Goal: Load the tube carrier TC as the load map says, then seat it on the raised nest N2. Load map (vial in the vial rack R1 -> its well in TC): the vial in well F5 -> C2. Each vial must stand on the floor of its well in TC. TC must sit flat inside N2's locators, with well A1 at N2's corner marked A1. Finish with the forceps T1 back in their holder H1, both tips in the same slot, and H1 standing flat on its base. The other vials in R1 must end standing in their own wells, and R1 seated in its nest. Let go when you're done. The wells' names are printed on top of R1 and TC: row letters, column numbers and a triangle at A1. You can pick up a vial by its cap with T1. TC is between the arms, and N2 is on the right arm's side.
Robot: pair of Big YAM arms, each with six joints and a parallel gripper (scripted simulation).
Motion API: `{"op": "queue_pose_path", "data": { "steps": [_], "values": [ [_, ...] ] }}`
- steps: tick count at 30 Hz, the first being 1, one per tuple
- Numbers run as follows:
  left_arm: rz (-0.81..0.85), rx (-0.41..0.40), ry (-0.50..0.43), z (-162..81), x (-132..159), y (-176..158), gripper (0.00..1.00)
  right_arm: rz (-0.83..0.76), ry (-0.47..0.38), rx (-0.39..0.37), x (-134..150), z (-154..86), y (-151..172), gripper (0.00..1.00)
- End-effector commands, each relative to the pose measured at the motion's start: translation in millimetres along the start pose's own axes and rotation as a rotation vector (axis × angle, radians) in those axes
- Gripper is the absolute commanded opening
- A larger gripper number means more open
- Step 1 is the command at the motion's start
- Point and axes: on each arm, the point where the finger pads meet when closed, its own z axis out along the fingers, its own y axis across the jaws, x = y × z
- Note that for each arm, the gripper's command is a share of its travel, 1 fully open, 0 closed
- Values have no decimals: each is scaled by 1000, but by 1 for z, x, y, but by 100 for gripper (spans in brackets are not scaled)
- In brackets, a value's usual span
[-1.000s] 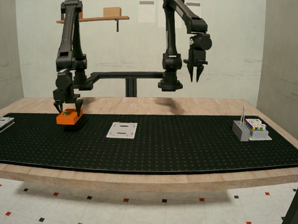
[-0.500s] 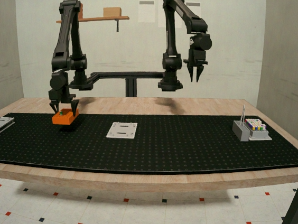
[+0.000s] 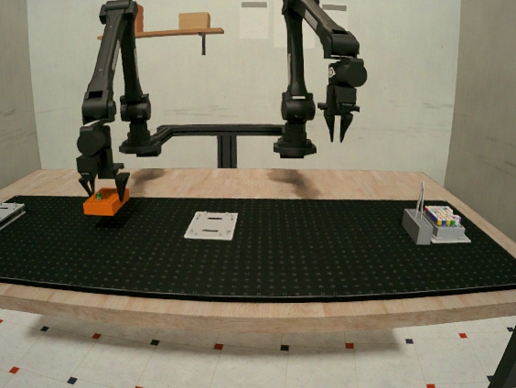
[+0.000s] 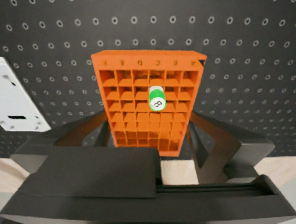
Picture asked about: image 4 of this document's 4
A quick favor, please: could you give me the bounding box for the orange tube rack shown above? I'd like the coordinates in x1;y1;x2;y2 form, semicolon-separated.
92;51;206;156

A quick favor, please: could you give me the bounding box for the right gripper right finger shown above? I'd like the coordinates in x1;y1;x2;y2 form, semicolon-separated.
186;110;275;184

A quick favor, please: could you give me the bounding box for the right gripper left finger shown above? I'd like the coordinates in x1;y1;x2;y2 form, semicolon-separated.
22;110;111;147

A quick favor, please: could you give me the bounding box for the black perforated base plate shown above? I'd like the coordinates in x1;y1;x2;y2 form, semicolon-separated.
0;0;296;158

